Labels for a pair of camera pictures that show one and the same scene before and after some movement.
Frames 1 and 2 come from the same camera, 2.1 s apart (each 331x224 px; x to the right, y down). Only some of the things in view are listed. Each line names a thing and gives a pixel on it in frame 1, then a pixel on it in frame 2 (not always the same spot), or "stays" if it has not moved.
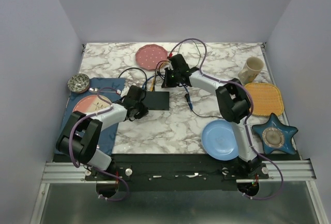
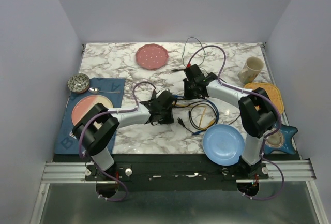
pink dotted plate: [148, 56] stays
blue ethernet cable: [163, 75] to [174, 95]
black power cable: [146, 85] to [179, 120]
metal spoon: [94, 90] stays
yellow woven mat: [266, 98] stays
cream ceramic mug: [253, 66] stays
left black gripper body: [141, 110] to [167, 116]
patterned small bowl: [78, 83] stays
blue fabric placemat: [107, 87] stays
